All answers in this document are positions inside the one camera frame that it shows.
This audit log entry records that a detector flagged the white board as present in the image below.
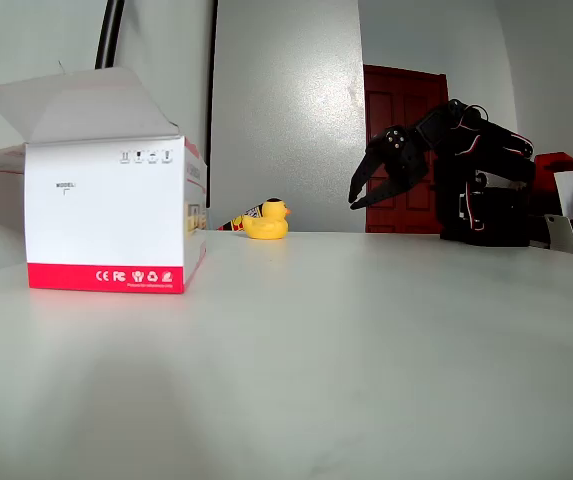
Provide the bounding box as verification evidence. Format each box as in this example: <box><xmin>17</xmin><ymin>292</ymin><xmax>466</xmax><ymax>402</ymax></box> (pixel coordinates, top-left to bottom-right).
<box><xmin>553</xmin><ymin>169</ymin><xmax>573</xmax><ymax>217</ymax></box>

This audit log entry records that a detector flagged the printed yellow black carton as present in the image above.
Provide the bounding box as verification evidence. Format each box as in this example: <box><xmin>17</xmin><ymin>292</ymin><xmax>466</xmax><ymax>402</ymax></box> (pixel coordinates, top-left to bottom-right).
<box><xmin>217</xmin><ymin>203</ymin><xmax>266</xmax><ymax>232</ymax></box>

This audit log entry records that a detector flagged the black vertical frame strip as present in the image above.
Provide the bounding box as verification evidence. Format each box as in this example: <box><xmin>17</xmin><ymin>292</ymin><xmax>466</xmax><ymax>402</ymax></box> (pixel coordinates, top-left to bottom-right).
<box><xmin>204</xmin><ymin>0</ymin><xmax>220</xmax><ymax>210</ymax></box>

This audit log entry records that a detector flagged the white chair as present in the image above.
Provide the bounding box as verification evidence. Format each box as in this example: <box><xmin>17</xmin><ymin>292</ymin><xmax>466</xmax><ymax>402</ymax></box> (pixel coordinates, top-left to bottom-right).
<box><xmin>544</xmin><ymin>213</ymin><xmax>573</xmax><ymax>256</ymax></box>

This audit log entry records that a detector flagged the red white servo cable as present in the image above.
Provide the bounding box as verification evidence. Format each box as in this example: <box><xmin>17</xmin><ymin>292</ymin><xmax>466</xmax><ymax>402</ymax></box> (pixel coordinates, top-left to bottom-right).
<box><xmin>453</xmin><ymin>104</ymin><xmax>530</xmax><ymax>232</ymax></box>

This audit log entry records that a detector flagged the black camera stand pole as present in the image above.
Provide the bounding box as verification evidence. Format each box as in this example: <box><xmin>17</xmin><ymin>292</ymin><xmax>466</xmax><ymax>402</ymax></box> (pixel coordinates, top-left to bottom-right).
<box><xmin>94</xmin><ymin>0</ymin><xmax>127</xmax><ymax>70</ymax></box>

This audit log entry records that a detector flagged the orange printer cover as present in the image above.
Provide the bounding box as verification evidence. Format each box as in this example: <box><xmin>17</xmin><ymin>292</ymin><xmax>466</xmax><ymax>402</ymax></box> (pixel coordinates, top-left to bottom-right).
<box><xmin>533</xmin><ymin>152</ymin><xmax>573</xmax><ymax>216</ymax></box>

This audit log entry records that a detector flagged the open cardboard box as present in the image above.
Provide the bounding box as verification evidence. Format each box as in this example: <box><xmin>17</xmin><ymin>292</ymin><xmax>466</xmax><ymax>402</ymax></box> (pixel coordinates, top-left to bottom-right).
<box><xmin>0</xmin><ymin>66</ymin><xmax>209</xmax><ymax>295</ymax></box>

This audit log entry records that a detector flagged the yellow rubber duck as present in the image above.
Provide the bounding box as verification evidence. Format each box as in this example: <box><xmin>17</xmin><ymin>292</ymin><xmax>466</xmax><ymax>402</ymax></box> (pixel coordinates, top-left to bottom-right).
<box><xmin>241</xmin><ymin>197</ymin><xmax>292</xmax><ymax>241</ymax></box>

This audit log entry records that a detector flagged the red panelled door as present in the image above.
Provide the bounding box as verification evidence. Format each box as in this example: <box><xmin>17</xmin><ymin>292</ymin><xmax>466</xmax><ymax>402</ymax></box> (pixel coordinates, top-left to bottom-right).
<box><xmin>363</xmin><ymin>63</ymin><xmax>451</xmax><ymax>235</ymax></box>

